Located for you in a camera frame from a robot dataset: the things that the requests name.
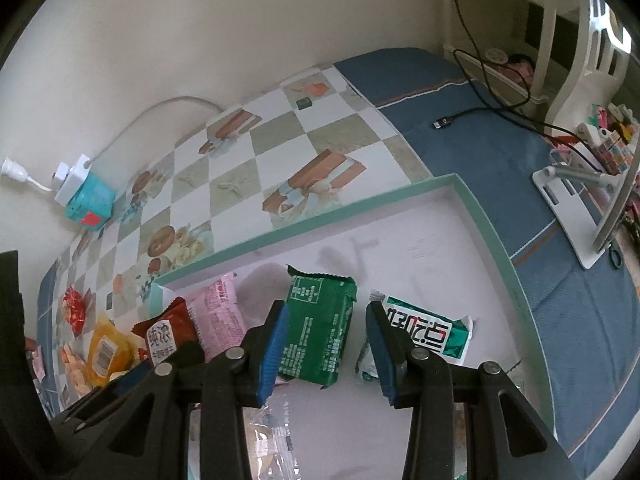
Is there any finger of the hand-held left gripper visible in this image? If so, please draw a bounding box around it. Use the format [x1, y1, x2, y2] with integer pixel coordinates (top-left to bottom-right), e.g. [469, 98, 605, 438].
[50, 360, 156, 480]

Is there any pink round object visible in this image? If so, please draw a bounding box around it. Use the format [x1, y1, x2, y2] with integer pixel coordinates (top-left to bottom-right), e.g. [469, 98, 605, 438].
[500, 52, 533, 86]

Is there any teal cardboard box tray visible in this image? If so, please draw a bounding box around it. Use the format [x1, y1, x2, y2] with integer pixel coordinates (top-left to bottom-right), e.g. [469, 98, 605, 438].
[150, 172, 558, 480]

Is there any white metal phone stand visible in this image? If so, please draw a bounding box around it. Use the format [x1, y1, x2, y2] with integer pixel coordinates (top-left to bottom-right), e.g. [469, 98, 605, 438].
[531, 150, 640, 270]

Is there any white power cable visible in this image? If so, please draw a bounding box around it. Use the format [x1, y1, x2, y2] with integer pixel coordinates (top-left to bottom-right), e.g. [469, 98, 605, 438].
[87, 95, 226, 166]

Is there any white power strip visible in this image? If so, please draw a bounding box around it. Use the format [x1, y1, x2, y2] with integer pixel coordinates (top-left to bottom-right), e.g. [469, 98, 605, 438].
[52, 155, 96, 206]

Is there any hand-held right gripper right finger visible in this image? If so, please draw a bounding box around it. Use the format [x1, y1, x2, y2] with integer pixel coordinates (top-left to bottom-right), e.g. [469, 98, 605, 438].
[365, 301, 581, 480]

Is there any pile of colourful trinkets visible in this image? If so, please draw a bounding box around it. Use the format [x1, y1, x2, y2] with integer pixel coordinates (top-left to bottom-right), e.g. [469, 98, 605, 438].
[575, 102, 640, 176]

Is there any white green snack packet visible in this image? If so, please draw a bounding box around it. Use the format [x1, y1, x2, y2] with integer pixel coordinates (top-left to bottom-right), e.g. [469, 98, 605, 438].
[355, 291, 475, 383]

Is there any white carved furniture frame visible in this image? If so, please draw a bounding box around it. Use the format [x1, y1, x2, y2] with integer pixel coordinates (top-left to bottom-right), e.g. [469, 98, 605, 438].
[442, 0, 633, 136]

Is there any red peanut snack bag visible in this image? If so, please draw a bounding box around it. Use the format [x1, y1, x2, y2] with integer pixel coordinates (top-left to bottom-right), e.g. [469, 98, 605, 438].
[61, 286, 96, 337]

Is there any teal cube box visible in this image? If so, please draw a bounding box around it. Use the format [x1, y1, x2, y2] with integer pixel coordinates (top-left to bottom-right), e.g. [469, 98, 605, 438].
[64, 172, 116, 233]

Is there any black charging cable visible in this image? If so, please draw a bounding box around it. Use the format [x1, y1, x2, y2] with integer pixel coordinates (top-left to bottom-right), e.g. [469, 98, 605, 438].
[432, 0, 576, 141]

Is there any dark red snack packet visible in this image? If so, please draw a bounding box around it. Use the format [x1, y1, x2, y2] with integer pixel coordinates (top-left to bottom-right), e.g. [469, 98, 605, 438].
[131, 296, 201, 368]

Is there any orange yellow clear packet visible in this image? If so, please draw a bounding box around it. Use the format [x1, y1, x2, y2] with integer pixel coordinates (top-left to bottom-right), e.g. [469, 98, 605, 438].
[86, 312, 143, 388]

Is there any white lamp holder plug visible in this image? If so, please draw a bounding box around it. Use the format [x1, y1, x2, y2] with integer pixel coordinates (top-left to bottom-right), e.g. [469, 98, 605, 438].
[0, 157, 56, 193]

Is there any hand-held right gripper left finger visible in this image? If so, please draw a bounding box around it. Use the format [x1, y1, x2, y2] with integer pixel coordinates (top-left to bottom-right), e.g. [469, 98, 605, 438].
[107, 300, 291, 480]

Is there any pink snack packet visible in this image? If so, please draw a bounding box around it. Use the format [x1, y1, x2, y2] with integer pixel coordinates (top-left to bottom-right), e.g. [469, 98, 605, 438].
[186, 272, 247, 363]

